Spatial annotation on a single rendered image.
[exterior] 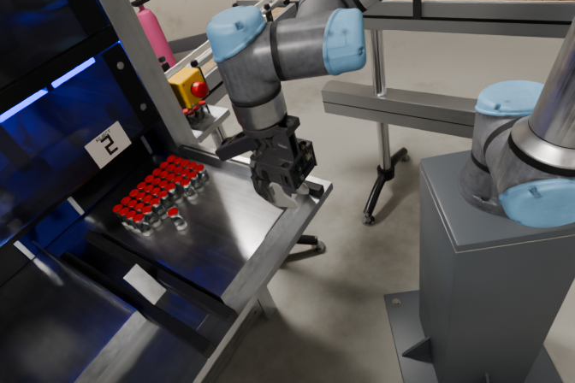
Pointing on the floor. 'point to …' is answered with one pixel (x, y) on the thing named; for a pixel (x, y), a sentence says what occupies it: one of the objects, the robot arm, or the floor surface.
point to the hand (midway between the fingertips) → (282, 203)
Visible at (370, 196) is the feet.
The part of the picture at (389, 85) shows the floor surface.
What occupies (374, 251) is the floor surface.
